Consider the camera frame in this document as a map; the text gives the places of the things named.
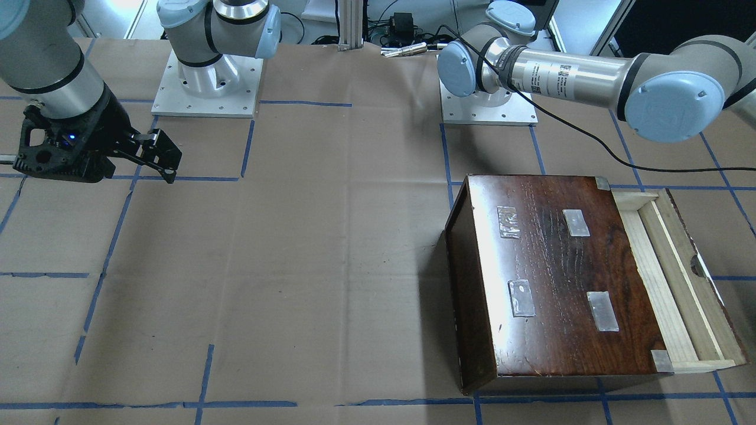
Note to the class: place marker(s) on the black power adapter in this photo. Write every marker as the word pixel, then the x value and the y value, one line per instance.
pixel 401 25

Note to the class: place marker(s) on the silver robot arm near box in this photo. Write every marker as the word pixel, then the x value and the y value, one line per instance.
pixel 663 97

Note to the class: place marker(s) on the wooden drawer with white handle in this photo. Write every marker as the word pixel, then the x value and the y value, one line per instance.
pixel 697 332

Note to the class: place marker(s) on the aluminium frame post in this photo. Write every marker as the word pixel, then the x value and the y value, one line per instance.
pixel 350 21

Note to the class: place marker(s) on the dark wooden drawer box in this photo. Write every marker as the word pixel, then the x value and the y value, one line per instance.
pixel 546 291

